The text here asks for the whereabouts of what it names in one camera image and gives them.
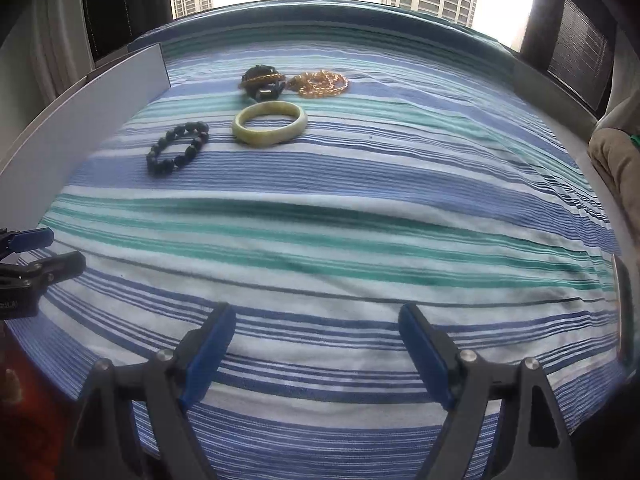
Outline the white curtain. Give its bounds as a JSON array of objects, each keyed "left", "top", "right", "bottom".
[{"left": 596, "top": 27, "right": 640, "bottom": 136}]

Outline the beige folded cloth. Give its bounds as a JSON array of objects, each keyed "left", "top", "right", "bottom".
[{"left": 588, "top": 128, "right": 639, "bottom": 245}]

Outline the white cardboard box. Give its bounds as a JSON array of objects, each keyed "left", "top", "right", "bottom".
[{"left": 0, "top": 44, "right": 170, "bottom": 230}]

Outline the gold mesh bangle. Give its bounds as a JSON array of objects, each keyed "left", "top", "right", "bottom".
[{"left": 241, "top": 73, "right": 286, "bottom": 88}]

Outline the striped blue green bedsheet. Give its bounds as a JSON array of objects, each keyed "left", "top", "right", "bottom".
[{"left": 8, "top": 1, "right": 625, "bottom": 479}]

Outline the gold chain necklace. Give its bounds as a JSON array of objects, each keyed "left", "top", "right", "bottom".
[{"left": 285, "top": 69, "right": 350, "bottom": 98}]

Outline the pale green jade bangle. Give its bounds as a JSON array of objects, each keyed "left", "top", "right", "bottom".
[{"left": 231, "top": 101, "right": 308, "bottom": 148}]

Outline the black bead bracelet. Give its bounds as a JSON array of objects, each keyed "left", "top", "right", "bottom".
[{"left": 145, "top": 120, "right": 212, "bottom": 176}]

